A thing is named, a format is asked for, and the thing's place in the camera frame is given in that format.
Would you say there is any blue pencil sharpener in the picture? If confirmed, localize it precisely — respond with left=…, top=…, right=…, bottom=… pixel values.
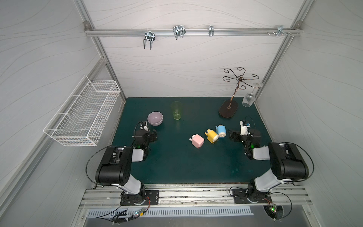
left=216, top=124, right=226, bottom=138

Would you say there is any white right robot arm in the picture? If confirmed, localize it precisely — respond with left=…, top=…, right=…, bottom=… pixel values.
left=229, top=128, right=310, bottom=203

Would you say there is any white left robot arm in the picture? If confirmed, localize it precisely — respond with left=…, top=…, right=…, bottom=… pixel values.
left=95, top=129, right=157, bottom=200

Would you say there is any green glass tumbler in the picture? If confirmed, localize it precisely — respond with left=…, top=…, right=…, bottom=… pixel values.
left=171, top=101, right=182, bottom=120

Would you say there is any metal hook clip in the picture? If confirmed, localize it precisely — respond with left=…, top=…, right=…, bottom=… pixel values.
left=143, top=31, right=156, bottom=50
left=267, top=25, right=292, bottom=37
left=173, top=25, right=186, bottom=40
left=209, top=25, right=214, bottom=37

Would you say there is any aluminium top rail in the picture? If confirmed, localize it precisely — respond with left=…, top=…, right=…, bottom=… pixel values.
left=85, top=27, right=303, bottom=37

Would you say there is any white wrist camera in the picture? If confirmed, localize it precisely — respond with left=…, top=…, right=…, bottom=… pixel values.
left=240, top=120, right=250, bottom=136
left=140, top=121, right=149, bottom=131

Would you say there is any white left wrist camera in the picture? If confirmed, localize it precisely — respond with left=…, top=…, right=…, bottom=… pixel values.
left=140, top=121, right=149, bottom=131

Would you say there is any clear wine glass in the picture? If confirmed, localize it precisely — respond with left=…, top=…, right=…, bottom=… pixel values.
left=242, top=82, right=263, bottom=107

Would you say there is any yellow pencil sharpener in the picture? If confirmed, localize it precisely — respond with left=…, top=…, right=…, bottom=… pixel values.
left=205, top=129, right=219, bottom=144

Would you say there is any copper glass holder stand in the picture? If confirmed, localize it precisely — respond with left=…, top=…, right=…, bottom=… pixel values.
left=218, top=67, right=260, bottom=119

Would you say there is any white slotted cable duct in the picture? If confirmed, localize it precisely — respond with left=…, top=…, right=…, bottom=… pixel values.
left=87, top=206, right=253, bottom=219

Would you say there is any white wire basket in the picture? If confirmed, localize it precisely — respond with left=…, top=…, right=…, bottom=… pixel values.
left=43, top=75, right=121, bottom=147

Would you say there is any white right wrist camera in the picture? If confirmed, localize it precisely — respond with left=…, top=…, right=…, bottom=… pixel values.
left=240, top=120, right=250, bottom=136

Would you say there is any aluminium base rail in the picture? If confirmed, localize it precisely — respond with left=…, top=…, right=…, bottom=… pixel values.
left=79, top=183, right=313, bottom=209

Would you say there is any lilac ceramic bowl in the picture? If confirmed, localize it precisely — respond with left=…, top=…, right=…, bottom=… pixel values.
left=147, top=111, right=164, bottom=126

